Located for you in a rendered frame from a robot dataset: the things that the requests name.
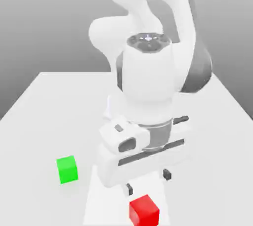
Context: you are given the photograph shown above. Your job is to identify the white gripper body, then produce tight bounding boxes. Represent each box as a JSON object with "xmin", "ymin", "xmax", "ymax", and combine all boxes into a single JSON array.
[{"xmin": 96, "ymin": 124, "xmax": 194, "ymax": 189}]

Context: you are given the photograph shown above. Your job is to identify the small green cube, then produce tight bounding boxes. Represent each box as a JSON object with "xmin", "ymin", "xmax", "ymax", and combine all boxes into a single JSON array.
[{"xmin": 56, "ymin": 155, "xmax": 79, "ymax": 185}]

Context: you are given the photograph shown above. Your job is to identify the small red cube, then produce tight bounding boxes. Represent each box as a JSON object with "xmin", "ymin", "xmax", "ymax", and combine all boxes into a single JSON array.
[{"xmin": 128, "ymin": 194, "xmax": 160, "ymax": 226}]

